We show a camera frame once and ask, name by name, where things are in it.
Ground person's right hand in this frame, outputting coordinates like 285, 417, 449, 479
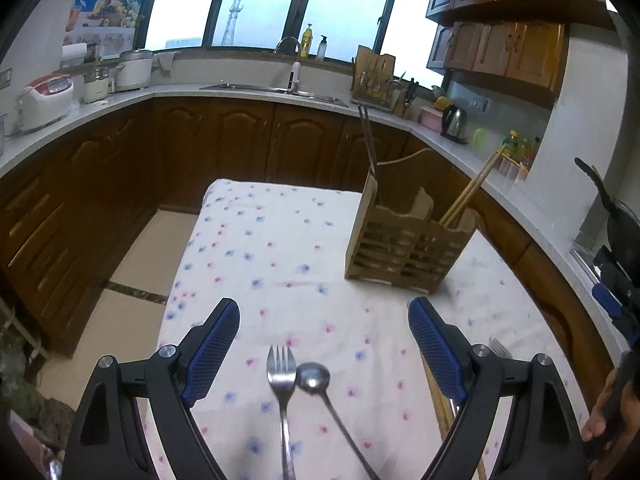
582, 368, 638, 442

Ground yellow oil bottle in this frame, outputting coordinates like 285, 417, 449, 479
300, 23, 314, 58

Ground pink container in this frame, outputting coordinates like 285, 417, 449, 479
419, 106, 442, 133

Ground green cap seasoning bottle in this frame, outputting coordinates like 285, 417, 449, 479
502, 130, 520, 159

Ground kitchen faucet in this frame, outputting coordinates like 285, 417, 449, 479
274, 36, 304, 96

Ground floral white tablecloth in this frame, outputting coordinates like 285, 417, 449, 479
139, 178, 591, 480

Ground black wok handle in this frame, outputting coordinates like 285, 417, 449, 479
574, 157, 617, 218

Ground silver spoon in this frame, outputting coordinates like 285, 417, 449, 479
296, 362, 380, 480

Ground paper towel roll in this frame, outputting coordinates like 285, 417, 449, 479
60, 42, 88, 67

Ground fruit beach poster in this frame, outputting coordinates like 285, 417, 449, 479
63, 0, 143, 58

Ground white red rice cooker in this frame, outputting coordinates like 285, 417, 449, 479
17, 74, 74, 132

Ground wooden chopstick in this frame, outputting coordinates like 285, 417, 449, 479
422, 356, 490, 480
439, 145, 506, 228

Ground upper wooden cabinets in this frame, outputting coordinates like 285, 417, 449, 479
426, 0, 614, 108

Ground metal chopstick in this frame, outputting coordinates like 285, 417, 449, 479
358, 104, 380, 205

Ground small white pot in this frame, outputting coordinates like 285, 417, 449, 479
84, 67, 115, 104

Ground pink spice jar rack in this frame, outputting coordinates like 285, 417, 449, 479
495, 155, 528, 181

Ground white electric cooker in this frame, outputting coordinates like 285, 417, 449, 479
115, 49, 153, 92

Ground wooden utensil holder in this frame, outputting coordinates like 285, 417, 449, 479
345, 148, 480, 292

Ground wooden cabinets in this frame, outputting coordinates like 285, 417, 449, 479
1, 96, 618, 405
426, 0, 614, 108

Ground wall power socket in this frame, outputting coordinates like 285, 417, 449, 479
0, 68, 12, 90

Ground clear soap dispenser bottle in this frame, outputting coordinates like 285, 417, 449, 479
316, 35, 328, 61

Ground wooden cutting board rack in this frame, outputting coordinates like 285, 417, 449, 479
350, 44, 397, 112

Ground green cup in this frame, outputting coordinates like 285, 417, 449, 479
472, 128, 487, 148

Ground knife block with knives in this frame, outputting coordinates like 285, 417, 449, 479
393, 78, 419, 118

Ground hanging dish cloth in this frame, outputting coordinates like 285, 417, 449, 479
152, 51, 177, 77

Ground lower wooden cabinets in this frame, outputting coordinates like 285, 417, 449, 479
1, 96, 618, 405

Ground stainless steel sink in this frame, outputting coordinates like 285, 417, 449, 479
202, 82, 347, 107

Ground stainless electric kettle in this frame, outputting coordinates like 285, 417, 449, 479
440, 104, 469, 144

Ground window frame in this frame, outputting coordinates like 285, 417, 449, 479
144, 0, 444, 88

